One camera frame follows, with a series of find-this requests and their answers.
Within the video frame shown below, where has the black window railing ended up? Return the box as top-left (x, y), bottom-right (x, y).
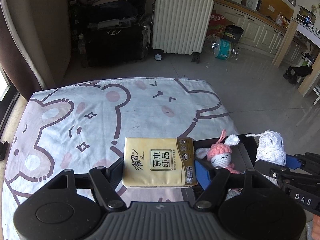
top-left (0, 80), bottom-right (21, 160)

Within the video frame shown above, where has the water bottle pack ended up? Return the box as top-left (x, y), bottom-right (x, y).
top-left (204, 36), bottom-right (240, 60)

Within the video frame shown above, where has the white air purifier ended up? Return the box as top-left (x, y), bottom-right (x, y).
top-left (246, 0), bottom-right (262, 11)

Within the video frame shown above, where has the red cardboard box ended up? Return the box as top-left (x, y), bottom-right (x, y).
top-left (206, 10), bottom-right (233, 38)

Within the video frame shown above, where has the white cabinet row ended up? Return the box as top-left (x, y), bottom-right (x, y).
top-left (213, 0), bottom-right (306, 63)

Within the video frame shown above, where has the brown curtain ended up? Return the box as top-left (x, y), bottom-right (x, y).
top-left (1, 0), bottom-right (71, 100)

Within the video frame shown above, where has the black trash bin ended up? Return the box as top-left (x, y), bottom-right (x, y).
top-left (223, 24), bottom-right (244, 43)

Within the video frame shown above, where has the pink crochet bunny doll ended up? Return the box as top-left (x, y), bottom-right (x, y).
top-left (195, 129), bottom-right (240, 174)

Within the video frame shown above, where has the white crochet yarn bundle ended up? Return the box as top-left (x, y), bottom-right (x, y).
top-left (245, 129), bottom-right (286, 186)

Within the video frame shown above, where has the yellow tissue pack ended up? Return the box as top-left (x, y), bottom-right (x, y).
top-left (122, 138), bottom-right (197, 188)

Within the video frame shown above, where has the black cardboard box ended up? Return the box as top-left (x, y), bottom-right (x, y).
top-left (182, 130), bottom-right (258, 204)

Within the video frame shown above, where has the wooden table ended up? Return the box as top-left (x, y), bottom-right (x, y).
top-left (272, 17), bottom-right (319, 97)

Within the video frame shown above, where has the black luggage bag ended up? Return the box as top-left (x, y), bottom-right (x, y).
top-left (69, 0), bottom-right (151, 68)

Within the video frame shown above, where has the white ribbed suitcase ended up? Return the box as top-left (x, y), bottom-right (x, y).
top-left (152, 0), bottom-right (214, 63)

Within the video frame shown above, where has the person's right hand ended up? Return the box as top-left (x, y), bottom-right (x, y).
top-left (311, 215), bottom-right (320, 240)

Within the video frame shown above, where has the cartoon bear bed sheet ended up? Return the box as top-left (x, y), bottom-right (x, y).
top-left (1, 77), bottom-right (237, 239)

